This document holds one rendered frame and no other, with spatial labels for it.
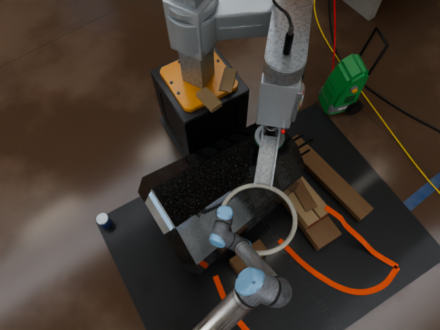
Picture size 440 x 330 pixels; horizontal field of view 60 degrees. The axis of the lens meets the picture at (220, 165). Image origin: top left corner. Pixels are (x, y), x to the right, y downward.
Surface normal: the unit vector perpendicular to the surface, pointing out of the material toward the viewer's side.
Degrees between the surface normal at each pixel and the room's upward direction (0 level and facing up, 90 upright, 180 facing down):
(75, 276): 0
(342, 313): 0
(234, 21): 90
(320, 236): 0
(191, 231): 45
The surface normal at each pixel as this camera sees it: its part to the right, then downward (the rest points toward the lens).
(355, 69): -0.55, -0.23
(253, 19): 0.11, 0.89
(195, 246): 0.40, 0.19
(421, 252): -0.01, -0.44
